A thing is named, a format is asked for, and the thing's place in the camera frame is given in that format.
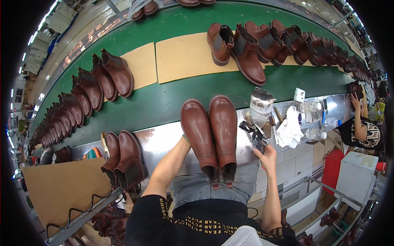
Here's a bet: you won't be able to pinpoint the person's right hand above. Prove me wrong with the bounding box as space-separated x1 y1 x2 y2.
253 144 278 173

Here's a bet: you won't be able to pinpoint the black spray gun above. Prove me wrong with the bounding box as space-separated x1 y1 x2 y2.
239 121 270 155

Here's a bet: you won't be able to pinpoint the brown leather ankle boot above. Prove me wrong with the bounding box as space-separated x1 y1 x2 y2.
180 98 221 190
208 95 238 189

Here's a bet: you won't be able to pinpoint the white cloth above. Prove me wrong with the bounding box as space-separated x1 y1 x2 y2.
276 106 305 149

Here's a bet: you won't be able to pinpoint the clear plastic bottle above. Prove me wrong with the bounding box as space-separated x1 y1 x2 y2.
305 127 328 141
299 101 322 113

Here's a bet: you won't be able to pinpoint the plastic wrapped jar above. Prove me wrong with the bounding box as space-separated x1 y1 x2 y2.
248 87 276 127

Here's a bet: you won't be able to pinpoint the grey metal rack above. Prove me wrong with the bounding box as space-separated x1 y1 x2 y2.
276 176 365 246

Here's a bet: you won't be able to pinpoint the clear bottle blue cap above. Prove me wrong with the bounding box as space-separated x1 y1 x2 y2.
324 118 342 129

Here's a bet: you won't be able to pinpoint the person's legs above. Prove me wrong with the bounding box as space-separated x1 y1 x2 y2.
170 161 260 207

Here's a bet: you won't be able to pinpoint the pair of brown shoes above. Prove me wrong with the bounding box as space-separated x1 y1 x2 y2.
320 207 341 228

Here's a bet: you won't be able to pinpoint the white cabinet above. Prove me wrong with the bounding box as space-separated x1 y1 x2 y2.
334 151 379 210

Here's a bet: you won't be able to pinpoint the person's body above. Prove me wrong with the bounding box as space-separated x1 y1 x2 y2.
125 194 300 246

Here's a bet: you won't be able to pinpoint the curved row of brown boots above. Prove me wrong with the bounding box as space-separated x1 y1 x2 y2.
206 19 373 87

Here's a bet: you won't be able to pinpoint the long cardboard sheet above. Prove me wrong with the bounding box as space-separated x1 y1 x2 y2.
155 32 345 84

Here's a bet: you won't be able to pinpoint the dark brown ankle boot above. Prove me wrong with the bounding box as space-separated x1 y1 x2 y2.
101 132 121 188
114 130 148 192

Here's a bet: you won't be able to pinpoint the small cardboard sheet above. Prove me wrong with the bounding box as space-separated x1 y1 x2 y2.
104 42 158 103

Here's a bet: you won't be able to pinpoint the heap of dark brown boots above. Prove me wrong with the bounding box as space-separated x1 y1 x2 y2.
91 205 131 246

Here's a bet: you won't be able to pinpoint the pair of brown boots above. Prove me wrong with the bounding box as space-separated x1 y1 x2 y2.
175 0 216 7

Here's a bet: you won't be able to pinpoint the pair of boots in bag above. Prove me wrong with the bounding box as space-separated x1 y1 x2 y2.
128 0 159 22

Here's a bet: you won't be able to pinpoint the long row of brown boots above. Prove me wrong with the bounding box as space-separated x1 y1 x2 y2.
28 48 135 155

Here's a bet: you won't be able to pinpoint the large cardboard panel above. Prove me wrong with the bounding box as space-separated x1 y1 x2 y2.
22 157 113 238

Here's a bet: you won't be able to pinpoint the stack of cartons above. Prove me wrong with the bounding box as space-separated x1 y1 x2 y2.
29 2 79 77

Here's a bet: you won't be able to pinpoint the black wavy cable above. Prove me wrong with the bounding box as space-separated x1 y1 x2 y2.
46 190 124 239

